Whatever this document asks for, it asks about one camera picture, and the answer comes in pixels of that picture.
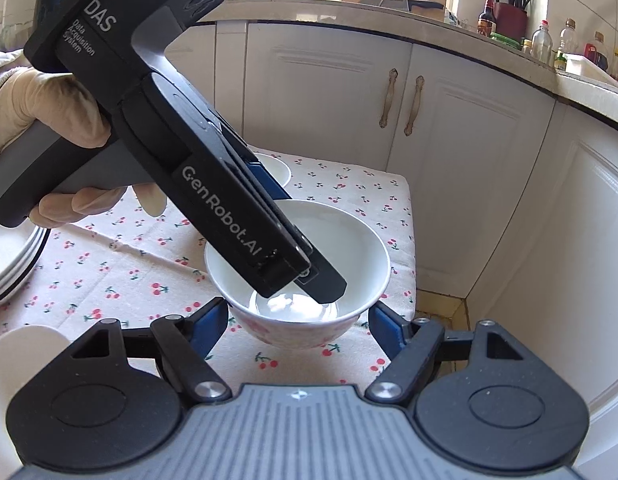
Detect white tray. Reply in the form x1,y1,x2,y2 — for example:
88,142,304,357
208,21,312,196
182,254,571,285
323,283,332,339
564,54,618,92

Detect cherry print tablecloth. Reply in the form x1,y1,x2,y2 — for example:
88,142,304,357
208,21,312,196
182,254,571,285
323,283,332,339
0,155,418,387

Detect red utensil holder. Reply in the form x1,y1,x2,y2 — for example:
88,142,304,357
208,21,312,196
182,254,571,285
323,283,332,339
494,2,529,42

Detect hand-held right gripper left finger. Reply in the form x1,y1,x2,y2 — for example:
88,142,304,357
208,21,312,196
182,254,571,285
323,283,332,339
72,297,231,404

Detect person's left hand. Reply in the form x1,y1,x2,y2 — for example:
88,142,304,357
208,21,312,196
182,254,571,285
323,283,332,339
0,65,166,229

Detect white bowl pink floral print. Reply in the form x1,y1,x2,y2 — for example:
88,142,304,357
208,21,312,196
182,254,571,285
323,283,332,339
204,199,393,351
249,152,294,202

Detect dark sauce bottle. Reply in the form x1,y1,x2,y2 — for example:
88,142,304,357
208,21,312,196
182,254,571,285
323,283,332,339
477,0,498,37

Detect white cabinet door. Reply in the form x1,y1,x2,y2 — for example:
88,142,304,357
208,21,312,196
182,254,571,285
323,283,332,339
386,42,558,311
464,105,618,441
245,22,415,173
165,22,219,161

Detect white plate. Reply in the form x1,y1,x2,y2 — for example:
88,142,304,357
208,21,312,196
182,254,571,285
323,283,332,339
0,232,46,301
0,237,49,311

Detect clear plastic bottle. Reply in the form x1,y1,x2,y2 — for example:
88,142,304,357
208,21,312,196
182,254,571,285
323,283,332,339
558,18,580,57
531,20,554,64

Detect brass cabinet handle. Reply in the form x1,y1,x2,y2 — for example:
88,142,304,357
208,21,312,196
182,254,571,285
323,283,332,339
403,75,425,137
378,68,400,129

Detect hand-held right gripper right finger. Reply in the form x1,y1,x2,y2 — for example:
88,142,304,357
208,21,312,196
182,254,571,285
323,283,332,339
364,302,527,402

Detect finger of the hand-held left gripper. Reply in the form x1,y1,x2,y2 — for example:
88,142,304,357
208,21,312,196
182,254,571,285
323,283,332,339
289,225,349,307
241,152,293,206

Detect kitchen countertop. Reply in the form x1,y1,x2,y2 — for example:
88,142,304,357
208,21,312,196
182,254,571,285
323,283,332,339
196,0,618,136

